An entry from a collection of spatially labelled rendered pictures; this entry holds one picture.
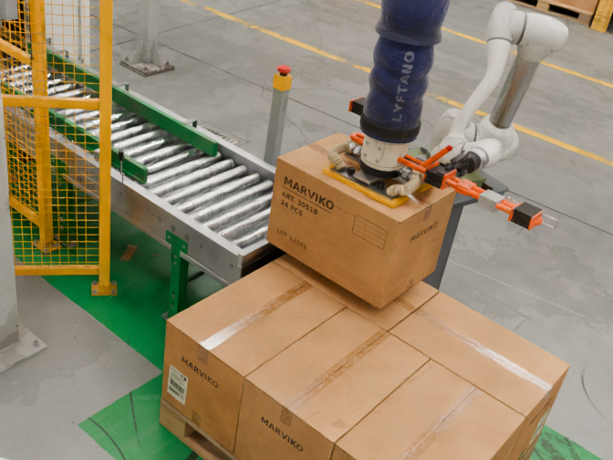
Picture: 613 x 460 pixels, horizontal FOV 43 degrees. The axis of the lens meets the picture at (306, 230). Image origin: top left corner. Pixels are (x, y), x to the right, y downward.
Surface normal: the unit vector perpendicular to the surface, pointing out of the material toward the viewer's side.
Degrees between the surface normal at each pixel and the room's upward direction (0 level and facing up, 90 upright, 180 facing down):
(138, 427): 0
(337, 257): 90
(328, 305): 0
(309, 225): 90
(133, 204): 90
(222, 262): 90
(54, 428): 0
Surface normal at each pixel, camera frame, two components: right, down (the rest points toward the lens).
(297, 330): 0.15, -0.83
